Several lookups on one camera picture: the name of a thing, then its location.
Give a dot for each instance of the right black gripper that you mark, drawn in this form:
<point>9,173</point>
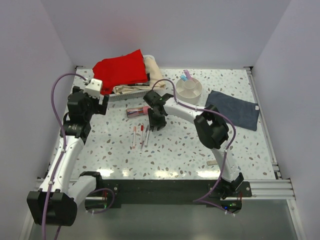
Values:
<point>153,123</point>

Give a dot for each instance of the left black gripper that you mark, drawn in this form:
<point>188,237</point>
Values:
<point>100,109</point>

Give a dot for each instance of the grey cap white marker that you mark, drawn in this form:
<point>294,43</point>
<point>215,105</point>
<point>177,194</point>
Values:
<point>146,139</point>

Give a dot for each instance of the blue white eraser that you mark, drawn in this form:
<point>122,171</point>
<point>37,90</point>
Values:
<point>183,77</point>

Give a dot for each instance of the pink purple correction tape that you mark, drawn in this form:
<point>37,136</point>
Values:
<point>187,74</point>

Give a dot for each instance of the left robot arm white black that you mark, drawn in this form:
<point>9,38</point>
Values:
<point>56,201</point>

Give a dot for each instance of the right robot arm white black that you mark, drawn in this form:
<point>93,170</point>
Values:
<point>212,131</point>

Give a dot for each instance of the red cap white marker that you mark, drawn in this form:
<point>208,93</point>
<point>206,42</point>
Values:
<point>141,133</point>

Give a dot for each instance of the peach cap white marker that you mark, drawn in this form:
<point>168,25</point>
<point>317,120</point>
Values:
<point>134,137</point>

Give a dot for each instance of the clear pen case pink cap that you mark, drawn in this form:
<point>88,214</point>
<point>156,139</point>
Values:
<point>137,111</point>

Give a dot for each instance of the white plastic basket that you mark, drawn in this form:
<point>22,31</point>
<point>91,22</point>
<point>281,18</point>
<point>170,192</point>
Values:
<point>135,94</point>

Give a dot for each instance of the red folded cloth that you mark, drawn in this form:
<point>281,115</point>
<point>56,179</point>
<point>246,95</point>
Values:
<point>123,70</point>

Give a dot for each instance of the beige folded cloth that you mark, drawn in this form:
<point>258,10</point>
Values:
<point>153,73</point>

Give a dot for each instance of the white round divided organizer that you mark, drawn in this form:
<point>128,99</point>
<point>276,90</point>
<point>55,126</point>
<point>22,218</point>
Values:
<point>189,91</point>

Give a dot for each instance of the beige small eraser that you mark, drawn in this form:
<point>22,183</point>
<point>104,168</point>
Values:
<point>211,162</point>

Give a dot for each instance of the dark blue towel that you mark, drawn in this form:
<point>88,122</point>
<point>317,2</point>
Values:
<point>243,114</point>

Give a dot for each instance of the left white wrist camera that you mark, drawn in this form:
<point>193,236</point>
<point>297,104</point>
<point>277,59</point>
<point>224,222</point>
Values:
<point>93,88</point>

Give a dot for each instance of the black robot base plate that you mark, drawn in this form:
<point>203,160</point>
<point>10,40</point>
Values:
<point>163,192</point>

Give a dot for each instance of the aluminium frame rail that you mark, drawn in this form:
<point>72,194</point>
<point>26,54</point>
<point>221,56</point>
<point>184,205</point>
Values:
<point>278,188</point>

